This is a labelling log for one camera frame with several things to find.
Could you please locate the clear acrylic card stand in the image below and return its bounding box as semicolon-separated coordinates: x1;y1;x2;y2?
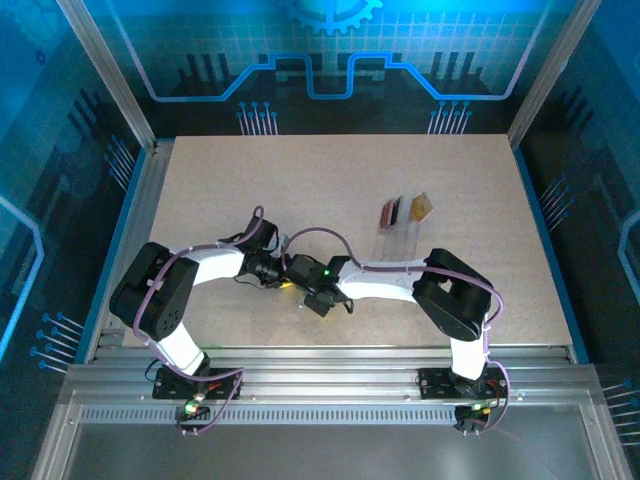
371;189;436;264

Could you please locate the gold credit card stack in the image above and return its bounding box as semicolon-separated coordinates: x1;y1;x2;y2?
410;191;435;222

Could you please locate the small LED circuit board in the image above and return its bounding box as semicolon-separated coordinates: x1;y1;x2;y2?
453;402;492;425
174;399;212;422

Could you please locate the grey metal panel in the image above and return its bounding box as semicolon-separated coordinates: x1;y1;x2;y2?
29;402;639;480

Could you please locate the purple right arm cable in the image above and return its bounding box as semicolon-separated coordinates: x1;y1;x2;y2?
279;227;514;437

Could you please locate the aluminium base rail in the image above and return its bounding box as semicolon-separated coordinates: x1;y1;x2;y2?
59;344;604;409

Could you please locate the slotted grey cable duct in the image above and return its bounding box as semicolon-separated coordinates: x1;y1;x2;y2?
79;407;464;426

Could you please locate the aluminium side rail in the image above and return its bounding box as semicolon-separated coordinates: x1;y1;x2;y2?
82;142;176;364

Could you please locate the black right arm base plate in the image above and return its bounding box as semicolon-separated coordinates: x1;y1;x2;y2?
412;367;510;401

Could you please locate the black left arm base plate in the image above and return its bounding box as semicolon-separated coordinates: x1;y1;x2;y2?
152;366;245;401

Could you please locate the aluminium frame post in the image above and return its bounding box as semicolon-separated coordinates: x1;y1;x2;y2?
54;0;160;154
506;0;604;147

